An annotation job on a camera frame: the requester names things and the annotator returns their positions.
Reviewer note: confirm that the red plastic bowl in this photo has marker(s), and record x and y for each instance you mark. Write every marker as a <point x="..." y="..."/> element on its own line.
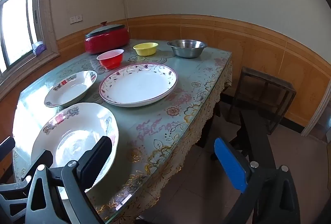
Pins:
<point x="111" y="59"/>

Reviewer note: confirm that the large white dragon-print plate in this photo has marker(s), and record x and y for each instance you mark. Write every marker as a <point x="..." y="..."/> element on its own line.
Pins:
<point x="75" y="133"/>

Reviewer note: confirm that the dark wooden stool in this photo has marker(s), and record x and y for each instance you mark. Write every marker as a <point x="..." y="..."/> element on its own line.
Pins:
<point x="269" y="75"/>

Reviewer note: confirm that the red electric cooker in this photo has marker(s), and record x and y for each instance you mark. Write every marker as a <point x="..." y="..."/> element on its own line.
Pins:
<point x="106" y="43"/>

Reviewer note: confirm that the large floral-rimmed white plate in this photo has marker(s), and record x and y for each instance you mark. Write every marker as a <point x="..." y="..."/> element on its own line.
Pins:
<point x="139" y="84"/>

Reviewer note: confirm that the stainless steel bowl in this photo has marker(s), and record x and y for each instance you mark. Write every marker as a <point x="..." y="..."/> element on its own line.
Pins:
<point x="187" y="50"/>

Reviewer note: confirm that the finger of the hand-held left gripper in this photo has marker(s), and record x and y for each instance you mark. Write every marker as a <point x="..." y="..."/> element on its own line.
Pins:
<point x="13" y="195"/>
<point x="7" y="147"/>

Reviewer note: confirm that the purple tissue pack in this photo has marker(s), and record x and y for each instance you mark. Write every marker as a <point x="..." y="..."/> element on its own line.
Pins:
<point x="39" y="49"/>

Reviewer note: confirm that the white wall socket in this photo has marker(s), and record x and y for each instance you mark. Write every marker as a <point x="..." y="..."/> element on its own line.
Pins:
<point x="76" y="19"/>

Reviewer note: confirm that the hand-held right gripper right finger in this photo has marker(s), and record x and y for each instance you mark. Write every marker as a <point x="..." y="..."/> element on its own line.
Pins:
<point x="230" y="164"/>

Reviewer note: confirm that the yellow plastic bowl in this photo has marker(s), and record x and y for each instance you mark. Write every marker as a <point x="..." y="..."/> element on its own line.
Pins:
<point x="145" y="49"/>

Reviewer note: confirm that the grey cooker lid red knob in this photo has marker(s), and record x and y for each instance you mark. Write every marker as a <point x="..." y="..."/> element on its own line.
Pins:
<point x="108" y="30"/>

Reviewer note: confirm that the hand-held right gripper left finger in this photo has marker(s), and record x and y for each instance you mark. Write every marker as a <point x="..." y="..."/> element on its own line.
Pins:
<point x="95" y="159"/>

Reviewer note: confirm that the small white dragon-print plate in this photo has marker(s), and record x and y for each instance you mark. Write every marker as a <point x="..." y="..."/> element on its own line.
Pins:
<point x="69" y="89"/>

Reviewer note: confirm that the window with stone frame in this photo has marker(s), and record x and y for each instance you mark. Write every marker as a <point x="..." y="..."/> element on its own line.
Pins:
<point x="15" y="19"/>

